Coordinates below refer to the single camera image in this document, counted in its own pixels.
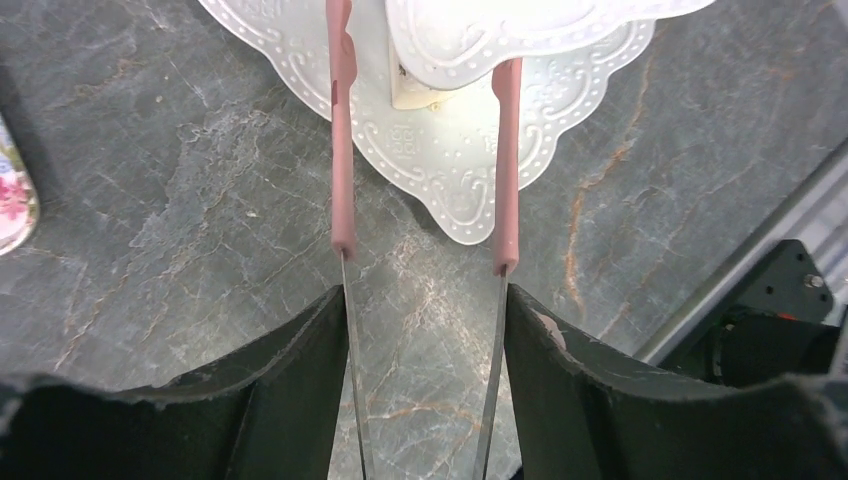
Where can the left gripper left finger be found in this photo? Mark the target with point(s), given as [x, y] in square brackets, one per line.
[267, 410]

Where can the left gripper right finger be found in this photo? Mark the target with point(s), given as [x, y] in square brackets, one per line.
[585, 410]

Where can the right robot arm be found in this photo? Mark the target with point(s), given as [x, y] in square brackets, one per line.
[781, 317]

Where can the floral serving tray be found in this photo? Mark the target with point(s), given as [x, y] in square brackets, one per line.
[20, 207]

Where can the white three-tier cake stand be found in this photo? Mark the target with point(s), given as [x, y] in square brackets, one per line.
[421, 107]

